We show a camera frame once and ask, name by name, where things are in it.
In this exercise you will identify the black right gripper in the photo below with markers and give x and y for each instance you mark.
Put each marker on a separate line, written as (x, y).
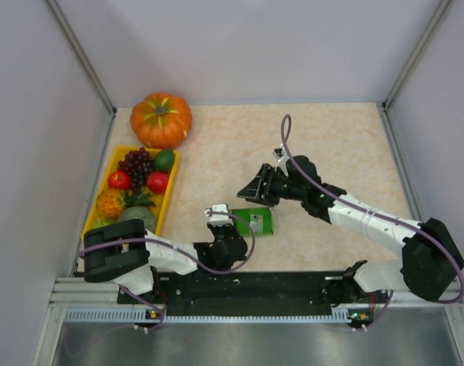
(259, 189)

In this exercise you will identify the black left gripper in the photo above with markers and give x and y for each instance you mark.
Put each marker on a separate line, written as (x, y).
(230, 228)

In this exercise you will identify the green paper box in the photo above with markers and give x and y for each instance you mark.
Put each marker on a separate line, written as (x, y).
(260, 219)

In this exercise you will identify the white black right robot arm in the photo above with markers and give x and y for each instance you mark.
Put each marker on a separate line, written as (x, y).
(428, 260)

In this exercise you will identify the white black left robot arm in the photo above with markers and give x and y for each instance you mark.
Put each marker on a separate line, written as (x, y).
(129, 255)

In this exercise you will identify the grey green melon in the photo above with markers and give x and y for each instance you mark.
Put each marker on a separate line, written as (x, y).
(141, 213)

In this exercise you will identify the red tomato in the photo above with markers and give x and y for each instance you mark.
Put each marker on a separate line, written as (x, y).
(157, 182)

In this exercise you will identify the green lime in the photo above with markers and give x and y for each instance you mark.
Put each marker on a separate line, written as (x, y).
(164, 160)

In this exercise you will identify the orange pumpkin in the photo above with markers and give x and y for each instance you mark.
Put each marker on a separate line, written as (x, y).
(161, 120)

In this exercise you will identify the dark purple grape bunch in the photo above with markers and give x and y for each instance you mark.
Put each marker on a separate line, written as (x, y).
(138, 164)

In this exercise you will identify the orange pineapple with leaves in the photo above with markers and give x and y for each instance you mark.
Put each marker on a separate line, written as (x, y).
(111, 203)

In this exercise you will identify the red apple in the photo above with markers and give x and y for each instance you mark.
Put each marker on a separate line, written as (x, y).
(119, 180)

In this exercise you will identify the green apple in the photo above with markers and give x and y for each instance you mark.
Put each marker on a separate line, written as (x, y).
(103, 223)

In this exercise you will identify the yellow plastic tray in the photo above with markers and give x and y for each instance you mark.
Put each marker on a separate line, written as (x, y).
(161, 201)

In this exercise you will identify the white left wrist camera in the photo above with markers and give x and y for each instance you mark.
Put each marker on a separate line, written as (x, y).
(218, 215)

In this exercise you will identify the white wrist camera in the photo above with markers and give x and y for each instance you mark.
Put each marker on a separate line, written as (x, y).
(218, 215)
(281, 157)

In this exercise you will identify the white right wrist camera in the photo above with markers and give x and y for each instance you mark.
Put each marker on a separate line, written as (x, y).
(281, 157)

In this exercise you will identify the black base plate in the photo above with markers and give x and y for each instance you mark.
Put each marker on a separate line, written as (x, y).
(283, 293)

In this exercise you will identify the grey slotted cable duct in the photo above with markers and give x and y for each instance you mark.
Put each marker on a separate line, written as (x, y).
(144, 316)

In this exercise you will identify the aluminium corner post right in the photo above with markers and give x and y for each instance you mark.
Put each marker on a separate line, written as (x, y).
(436, 20)

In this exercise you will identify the aluminium corner post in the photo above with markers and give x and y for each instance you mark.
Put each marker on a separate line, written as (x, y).
(80, 55)
(436, 20)

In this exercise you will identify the aluminium corner post left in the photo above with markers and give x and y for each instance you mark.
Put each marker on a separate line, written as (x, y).
(80, 55)

